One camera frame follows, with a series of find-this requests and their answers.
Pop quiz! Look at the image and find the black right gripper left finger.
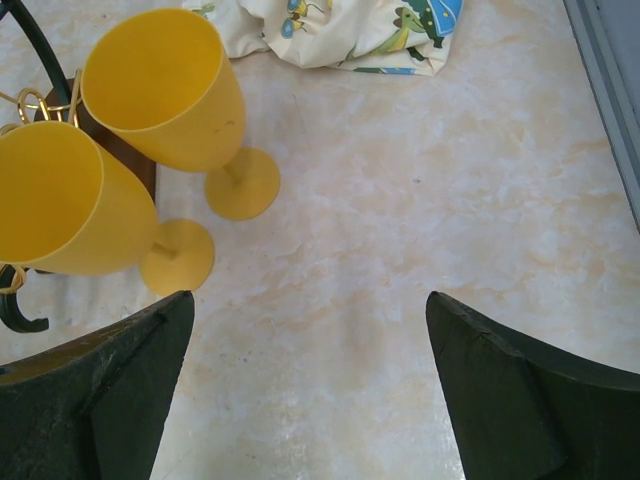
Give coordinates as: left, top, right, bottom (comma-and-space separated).
1, 291, 194, 479

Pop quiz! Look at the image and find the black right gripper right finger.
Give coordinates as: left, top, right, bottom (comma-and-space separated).
425, 292, 639, 479

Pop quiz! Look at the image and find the yellow wine glass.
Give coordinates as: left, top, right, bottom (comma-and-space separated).
1, 121, 215, 295
81, 8, 280, 221

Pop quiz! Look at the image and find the gold black wine glass rack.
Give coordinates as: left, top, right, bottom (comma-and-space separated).
0, 0, 157, 334

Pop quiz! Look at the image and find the patterned crumpled cloth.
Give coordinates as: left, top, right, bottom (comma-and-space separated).
182, 0, 464, 76

